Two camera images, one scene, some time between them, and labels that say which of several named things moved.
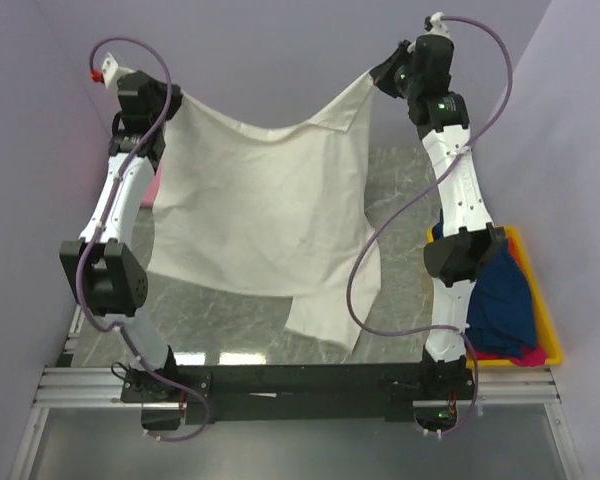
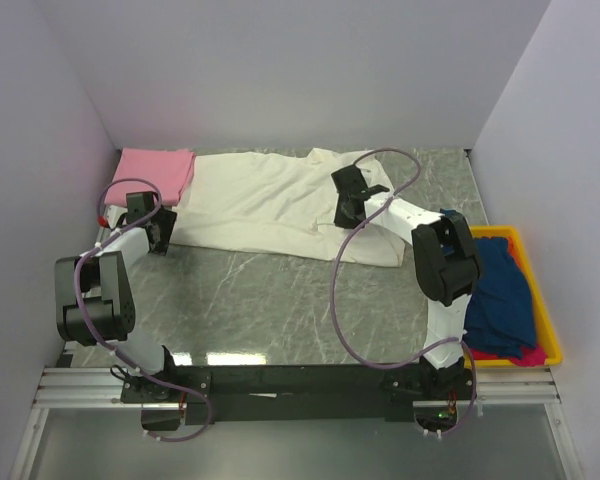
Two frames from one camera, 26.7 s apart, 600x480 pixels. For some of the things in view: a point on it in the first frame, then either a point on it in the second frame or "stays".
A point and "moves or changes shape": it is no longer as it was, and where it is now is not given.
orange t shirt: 513,253 stays
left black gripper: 176,102 to 166,220
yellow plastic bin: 553,357 stays
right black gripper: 382,73 to 340,221
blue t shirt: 501,316 stays
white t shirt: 277,211 moves or changes shape
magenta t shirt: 531,356 stays
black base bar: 298,393 stays
